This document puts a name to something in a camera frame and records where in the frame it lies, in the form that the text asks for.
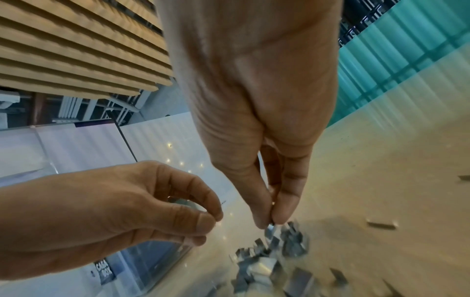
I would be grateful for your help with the transparent storage box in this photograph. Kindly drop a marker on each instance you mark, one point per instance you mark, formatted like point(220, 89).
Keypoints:
point(139, 264)

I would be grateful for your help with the green curtain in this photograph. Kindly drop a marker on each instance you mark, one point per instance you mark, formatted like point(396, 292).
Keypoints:
point(404, 52)

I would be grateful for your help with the white security camera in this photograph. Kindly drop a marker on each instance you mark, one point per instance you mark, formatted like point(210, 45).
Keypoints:
point(7, 100)

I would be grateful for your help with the pile of metal staple strips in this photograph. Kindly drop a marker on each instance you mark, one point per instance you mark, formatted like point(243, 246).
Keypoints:
point(272, 261)

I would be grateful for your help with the person's right hand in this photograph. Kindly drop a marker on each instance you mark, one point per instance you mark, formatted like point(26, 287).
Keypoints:
point(253, 75)

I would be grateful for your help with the person's left hand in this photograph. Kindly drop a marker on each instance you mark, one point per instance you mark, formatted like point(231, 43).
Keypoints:
point(88, 214)

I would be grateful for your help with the black metal railing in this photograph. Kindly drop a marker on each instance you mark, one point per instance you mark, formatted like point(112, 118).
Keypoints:
point(363, 17)

